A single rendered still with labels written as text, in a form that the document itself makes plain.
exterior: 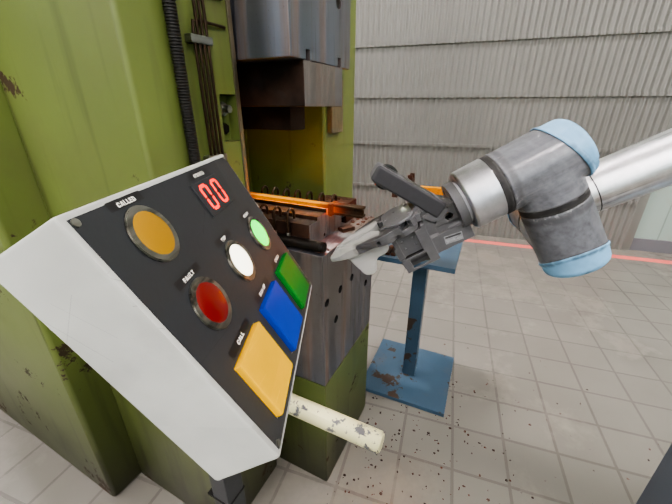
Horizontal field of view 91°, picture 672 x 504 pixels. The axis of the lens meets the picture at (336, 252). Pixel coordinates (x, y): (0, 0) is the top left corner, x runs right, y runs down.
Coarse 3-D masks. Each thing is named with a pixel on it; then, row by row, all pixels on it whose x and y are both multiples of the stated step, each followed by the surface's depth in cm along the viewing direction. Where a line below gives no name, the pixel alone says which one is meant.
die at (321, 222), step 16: (256, 192) 117; (272, 208) 99; (288, 208) 99; (304, 208) 99; (320, 208) 96; (272, 224) 94; (304, 224) 89; (320, 224) 94; (336, 224) 103; (320, 240) 96
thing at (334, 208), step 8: (280, 200) 103; (288, 200) 102; (296, 200) 101; (304, 200) 101; (312, 200) 101; (328, 208) 95; (336, 208) 96; (344, 208) 95; (352, 208) 93; (360, 208) 92; (352, 216) 94; (360, 216) 93
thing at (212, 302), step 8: (200, 288) 32; (208, 288) 33; (216, 288) 35; (200, 296) 32; (208, 296) 33; (216, 296) 34; (224, 296) 35; (200, 304) 31; (208, 304) 32; (216, 304) 33; (224, 304) 35; (208, 312) 32; (216, 312) 33; (224, 312) 34; (216, 320) 32; (224, 320) 33
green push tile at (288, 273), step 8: (288, 256) 56; (280, 264) 52; (288, 264) 55; (280, 272) 50; (288, 272) 53; (296, 272) 56; (280, 280) 51; (288, 280) 51; (296, 280) 54; (304, 280) 58; (288, 288) 51; (296, 288) 53; (304, 288) 56; (296, 296) 52; (304, 296) 54; (304, 304) 53
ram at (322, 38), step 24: (240, 0) 69; (264, 0) 67; (288, 0) 65; (312, 0) 72; (336, 0) 81; (240, 24) 71; (264, 24) 69; (288, 24) 67; (312, 24) 73; (336, 24) 82; (240, 48) 73; (264, 48) 71; (288, 48) 68; (312, 48) 75; (336, 48) 84
